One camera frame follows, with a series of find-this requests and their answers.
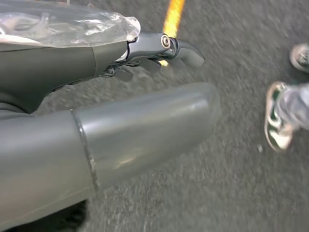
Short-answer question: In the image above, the person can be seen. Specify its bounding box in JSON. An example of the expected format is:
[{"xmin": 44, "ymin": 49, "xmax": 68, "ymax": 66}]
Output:
[{"xmin": 265, "ymin": 43, "xmax": 309, "ymax": 153}]

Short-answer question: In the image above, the clear plastic wrap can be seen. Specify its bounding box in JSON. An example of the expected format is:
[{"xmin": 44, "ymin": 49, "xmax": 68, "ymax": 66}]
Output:
[{"xmin": 0, "ymin": 0, "xmax": 142, "ymax": 49}]

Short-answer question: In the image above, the yellow floor tape square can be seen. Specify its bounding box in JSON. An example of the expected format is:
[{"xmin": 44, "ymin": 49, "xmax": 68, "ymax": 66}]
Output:
[{"xmin": 158, "ymin": 0, "xmax": 186, "ymax": 67}]

